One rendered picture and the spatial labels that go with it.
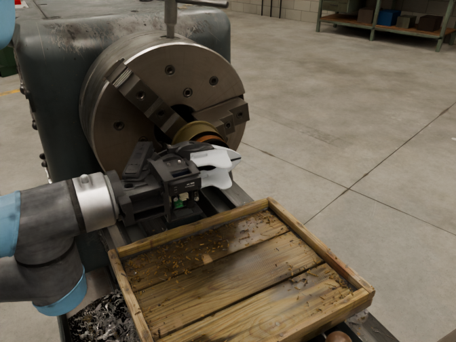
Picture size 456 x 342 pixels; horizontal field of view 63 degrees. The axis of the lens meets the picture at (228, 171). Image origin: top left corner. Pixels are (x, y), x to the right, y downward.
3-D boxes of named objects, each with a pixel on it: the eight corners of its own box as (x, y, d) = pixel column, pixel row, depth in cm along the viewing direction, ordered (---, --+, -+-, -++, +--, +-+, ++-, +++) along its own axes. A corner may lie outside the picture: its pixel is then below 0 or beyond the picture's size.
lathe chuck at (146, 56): (89, 190, 78) (72, 32, 63) (221, 166, 93) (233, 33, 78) (98, 213, 71) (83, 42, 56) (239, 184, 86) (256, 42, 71)
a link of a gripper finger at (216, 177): (254, 186, 59) (201, 203, 56) (236, 169, 64) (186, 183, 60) (255, 170, 58) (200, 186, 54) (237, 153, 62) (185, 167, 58)
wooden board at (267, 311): (110, 266, 70) (106, 250, 68) (269, 209, 84) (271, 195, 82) (168, 419, 47) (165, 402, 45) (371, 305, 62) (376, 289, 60)
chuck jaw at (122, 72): (152, 122, 71) (104, 81, 63) (169, 102, 71) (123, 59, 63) (173, 145, 63) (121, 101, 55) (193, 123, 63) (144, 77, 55)
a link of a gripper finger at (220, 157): (255, 170, 58) (200, 186, 54) (236, 153, 62) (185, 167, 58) (256, 153, 56) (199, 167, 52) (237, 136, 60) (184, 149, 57)
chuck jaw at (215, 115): (183, 105, 73) (235, 86, 77) (188, 127, 76) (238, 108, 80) (208, 126, 65) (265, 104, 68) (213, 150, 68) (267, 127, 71)
